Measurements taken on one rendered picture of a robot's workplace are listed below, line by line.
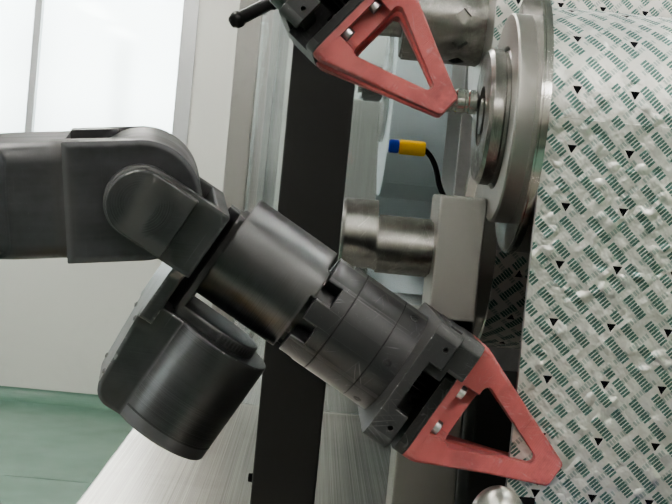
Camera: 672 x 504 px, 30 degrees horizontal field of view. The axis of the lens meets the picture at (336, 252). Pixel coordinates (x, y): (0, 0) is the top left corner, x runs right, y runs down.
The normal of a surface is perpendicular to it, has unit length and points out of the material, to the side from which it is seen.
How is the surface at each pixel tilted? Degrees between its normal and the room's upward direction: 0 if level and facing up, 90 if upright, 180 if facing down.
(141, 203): 98
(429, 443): 100
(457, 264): 90
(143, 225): 98
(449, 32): 115
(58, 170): 95
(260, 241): 69
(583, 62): 64
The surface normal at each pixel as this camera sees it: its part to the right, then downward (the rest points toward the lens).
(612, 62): 0.06, -0.45
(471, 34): -0.03, 0.47
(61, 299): 0.01, 0.05
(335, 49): 0.23, 0.28
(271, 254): 0.25, -0.29
